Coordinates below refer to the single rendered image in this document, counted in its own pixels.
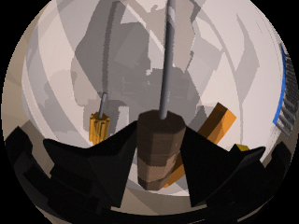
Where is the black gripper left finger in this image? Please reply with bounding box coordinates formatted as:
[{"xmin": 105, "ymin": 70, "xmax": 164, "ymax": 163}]
[{"xmin": 42, "ymin": 120, "xmax": 137, "ymax": 208}]

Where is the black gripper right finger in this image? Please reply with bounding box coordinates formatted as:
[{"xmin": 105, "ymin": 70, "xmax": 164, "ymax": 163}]
[{"xmin": 180, "ymin": 127, "xmax": 265, "ymax": 208}]

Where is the blue flat strip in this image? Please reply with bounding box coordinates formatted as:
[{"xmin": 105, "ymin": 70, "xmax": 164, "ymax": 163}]
[{"xmin": 273, "ymin": 48, "xmax": 287, "ymax": 126}]

